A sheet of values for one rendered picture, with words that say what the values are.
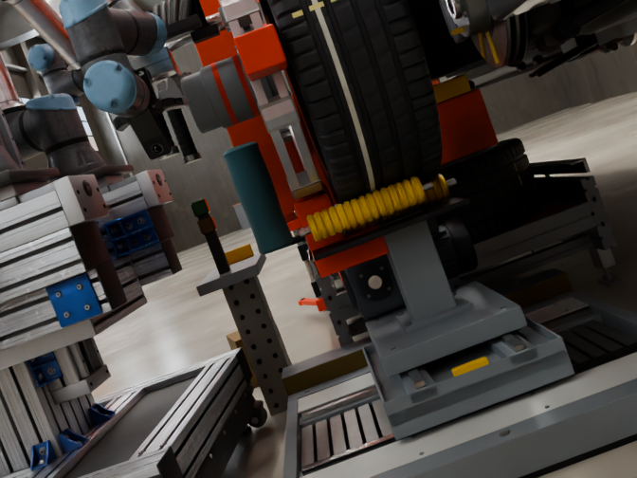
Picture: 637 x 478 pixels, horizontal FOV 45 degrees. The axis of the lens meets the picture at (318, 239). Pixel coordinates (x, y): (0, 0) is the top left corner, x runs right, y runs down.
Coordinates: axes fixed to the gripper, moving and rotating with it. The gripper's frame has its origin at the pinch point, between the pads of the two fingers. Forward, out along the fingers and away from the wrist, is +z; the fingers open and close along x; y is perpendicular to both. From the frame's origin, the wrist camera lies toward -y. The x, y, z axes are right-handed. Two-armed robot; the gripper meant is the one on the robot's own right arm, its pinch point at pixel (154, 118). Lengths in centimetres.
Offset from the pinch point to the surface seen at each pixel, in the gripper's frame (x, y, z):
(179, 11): -12.3, 16.8, -2.8
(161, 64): -5.4, 8.8, -2.4
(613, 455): -55, -83, -30
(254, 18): -25.3, 9.1, -9.9
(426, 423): -29, -73, -13
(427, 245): -44, -45, 12
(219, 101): -12.6, 0.0, 10.4
